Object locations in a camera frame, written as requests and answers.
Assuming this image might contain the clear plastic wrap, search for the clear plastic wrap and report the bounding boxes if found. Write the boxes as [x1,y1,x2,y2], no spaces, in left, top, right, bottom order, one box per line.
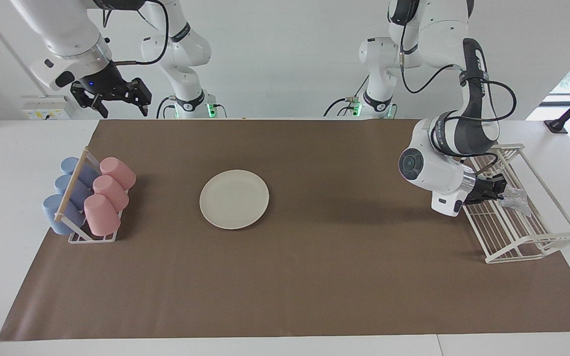
[500,186,533,217]

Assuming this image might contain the white wall outlet box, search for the white wall outlet box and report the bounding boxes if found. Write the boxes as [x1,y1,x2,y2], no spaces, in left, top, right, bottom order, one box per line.
[21,95,76,121]

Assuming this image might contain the cream round plate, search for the cream round plate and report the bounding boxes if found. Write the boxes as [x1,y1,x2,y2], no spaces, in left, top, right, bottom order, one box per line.
[199,170,270,230]

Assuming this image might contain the pink plastic cup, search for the pink plastic cup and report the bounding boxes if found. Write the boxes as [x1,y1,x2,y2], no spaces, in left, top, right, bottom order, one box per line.
[93,175,130,212]
[84,194,122,236]
[99,157,137,191]

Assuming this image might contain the white wire dish rack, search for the white wire dish rack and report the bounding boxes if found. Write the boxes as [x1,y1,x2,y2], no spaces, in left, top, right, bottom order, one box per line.
[445,143,570,264]

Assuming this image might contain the black left base cable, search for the black left base cable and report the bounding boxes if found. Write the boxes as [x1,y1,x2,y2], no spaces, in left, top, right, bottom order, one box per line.
[323,74,371,118]

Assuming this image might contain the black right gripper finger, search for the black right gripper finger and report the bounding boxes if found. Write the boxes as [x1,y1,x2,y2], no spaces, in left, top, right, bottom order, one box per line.
[89,96,110,119]
[129,78,152,117]

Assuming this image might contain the brown table mat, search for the brown table mat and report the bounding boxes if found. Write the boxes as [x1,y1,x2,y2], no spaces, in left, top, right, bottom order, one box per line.
[0,119,570,342]

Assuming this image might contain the blue plastic cup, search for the blue plastic cup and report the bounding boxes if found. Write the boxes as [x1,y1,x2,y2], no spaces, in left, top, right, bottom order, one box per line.
[60,157,99,186]
[54,174,94,209]
[43,194,87,235]

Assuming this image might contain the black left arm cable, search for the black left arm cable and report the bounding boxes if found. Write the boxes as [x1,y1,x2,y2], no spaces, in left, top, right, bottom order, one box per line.
[398,25,518,159]

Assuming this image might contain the black right base cable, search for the black right base cable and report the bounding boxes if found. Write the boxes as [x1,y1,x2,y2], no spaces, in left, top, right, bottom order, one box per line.
[156,96,177,120]

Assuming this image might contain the black base cable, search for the black base cable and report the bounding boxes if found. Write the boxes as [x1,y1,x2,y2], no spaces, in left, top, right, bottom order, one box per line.
[323,74,371,118]
[156,96,177,120]

